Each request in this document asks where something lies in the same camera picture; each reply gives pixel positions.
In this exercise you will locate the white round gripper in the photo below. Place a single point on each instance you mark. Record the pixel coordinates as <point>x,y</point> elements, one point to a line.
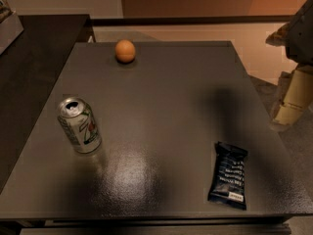
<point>301,36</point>

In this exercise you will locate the dark blue rxbar wrapper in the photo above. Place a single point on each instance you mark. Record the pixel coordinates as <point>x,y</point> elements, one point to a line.
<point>228,183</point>

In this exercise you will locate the orange fruit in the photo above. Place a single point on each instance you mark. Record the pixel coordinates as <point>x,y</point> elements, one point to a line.
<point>125,51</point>

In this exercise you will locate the silver 7up soda can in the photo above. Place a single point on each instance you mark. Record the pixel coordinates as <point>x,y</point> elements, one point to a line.
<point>76,118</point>

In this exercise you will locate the grey box with items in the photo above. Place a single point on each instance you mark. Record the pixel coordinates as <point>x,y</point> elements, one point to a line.
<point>10,25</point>

